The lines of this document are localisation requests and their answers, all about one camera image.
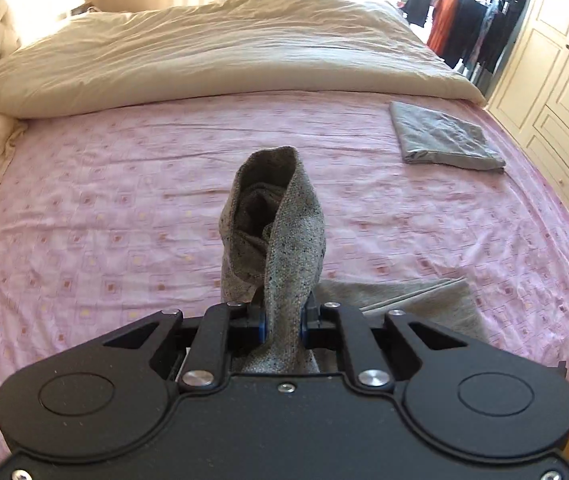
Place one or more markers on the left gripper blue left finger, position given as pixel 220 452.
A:
pixel 224 333

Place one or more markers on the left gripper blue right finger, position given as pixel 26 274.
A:
pixel 345 331

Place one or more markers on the grey speckled pants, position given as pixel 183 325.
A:
pixel 273 232

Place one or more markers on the pink patterned bed sheet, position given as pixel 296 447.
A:
pixel 108 217

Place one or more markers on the folded grey garment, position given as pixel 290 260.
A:
pixel 433 137

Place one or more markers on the beige duvet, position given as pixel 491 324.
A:
pixel 105 60

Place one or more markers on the hanging dark clothes rack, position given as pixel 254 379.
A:
pixel 470 36

